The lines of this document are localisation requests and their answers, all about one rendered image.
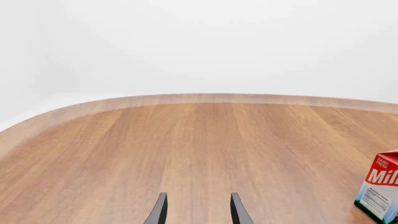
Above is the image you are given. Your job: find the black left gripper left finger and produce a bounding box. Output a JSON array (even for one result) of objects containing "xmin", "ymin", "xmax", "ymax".
[{"xmin": 143, "ymin": 192, "xmax": 169, "ymax": 224}]

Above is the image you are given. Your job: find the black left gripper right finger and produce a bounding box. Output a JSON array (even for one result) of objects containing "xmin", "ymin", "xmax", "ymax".
[{"xmin": 230, "ymin": 192, "xmax": 255, "ymax": 224}]

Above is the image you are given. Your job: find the red and white milk carton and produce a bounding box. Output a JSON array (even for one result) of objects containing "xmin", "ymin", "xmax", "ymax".
[{"xmin": 353, "ymin": 149, "xmax": 398, "ymax": 224}]

